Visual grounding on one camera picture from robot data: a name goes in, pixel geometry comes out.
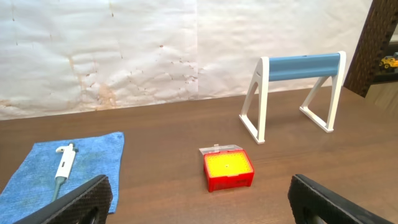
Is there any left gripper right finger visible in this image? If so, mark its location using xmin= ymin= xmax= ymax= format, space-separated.
xmin=287 ymin=174 xmax=396 ymax=224

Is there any white pipette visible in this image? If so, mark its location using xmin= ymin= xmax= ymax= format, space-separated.
xmin=50 ymin=142 xmax=79 ymax=202

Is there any black pegboard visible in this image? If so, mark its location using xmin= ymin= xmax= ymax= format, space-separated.
xmin=343 ymin=0 xmax=398 ymax=98

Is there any white and blue stand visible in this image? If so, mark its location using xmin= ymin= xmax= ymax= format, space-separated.
xmin=238 ymin=50 xmax=347 ymax=145

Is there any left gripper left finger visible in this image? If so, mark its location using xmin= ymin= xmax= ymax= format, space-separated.
xmin=12 ymin=174 xmax=114 ymax=224

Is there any red and yellow tip box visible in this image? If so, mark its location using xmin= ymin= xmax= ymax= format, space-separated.
xmin=198 ymin=143 xmax=256 ymax=193

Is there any blue cloth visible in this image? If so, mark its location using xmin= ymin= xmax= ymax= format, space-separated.
xmin=0 ymin=131 xmax=126 ymax=224

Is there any grey and yellow toy truck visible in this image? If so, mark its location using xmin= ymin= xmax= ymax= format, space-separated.
xmin=379 ymin=55 xmax=398 ymax=70

